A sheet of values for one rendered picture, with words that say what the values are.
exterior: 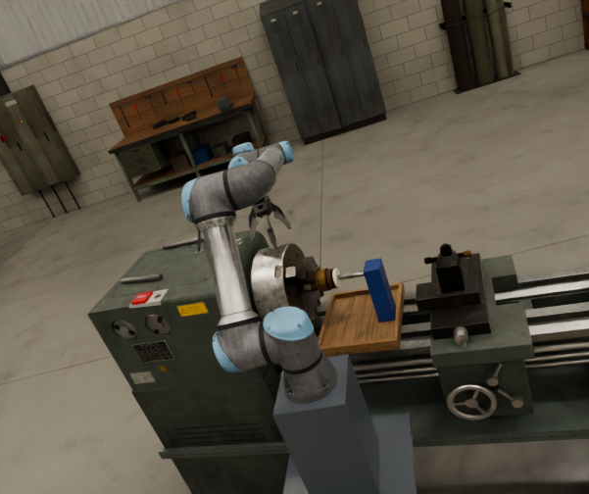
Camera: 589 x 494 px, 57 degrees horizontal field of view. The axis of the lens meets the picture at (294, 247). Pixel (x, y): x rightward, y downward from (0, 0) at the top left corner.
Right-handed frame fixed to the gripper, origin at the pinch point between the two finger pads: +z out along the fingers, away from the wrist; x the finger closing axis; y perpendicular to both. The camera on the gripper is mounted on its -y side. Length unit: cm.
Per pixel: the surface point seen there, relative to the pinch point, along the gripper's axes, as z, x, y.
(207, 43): -113, 35, 651
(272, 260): 5.7, 2.0, -10.1
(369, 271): 17.4, -29.7, -18.9
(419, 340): 43, -39, -30
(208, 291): 5.3, 25.5, -21.9
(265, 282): 11.2, 6.9, -14.9
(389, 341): 40, -28, -31
